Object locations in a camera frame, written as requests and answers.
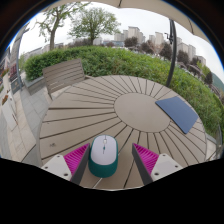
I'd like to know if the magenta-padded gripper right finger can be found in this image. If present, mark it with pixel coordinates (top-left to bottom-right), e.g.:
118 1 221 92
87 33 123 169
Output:
131 142 184 186

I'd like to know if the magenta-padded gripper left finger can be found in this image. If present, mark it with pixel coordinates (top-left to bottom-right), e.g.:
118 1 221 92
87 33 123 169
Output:
42 143 92 186

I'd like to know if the white and teal computer mouse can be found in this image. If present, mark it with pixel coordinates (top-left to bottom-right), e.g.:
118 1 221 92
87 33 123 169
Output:
87 134 120 179

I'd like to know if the blue mouse pad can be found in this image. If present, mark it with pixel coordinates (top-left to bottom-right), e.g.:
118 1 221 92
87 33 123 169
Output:
154 96 200 135

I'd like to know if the white flower planter box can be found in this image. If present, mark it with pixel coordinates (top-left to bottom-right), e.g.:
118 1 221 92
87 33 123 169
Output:
1 94 18 131

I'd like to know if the beige slatted chair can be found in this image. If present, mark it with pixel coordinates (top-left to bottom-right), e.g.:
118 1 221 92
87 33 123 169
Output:
42 58 93 100

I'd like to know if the green hedge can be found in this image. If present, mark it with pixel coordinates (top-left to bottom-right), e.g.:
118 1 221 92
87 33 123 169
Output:
23 45 224 138

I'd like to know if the tall grey sign pillar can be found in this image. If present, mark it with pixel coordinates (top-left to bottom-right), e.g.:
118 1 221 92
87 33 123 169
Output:
9 24 32 95

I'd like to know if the dark umbrella pole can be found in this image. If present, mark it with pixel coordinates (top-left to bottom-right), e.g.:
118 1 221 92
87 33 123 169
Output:
165 19 178 88

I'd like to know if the sparse tree with bare trunk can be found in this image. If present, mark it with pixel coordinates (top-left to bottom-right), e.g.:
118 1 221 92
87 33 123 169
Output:
34 3 89 51

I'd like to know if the group of apartment buildings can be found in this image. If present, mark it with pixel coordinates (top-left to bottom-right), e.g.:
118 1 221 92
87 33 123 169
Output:
113 25 208 68

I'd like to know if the leafy green tree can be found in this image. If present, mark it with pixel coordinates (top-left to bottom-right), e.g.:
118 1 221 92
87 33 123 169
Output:
68 7 122 46

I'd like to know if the beige umbrella canopy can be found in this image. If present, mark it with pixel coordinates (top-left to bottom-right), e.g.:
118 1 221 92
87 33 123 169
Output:
43 0 211 43

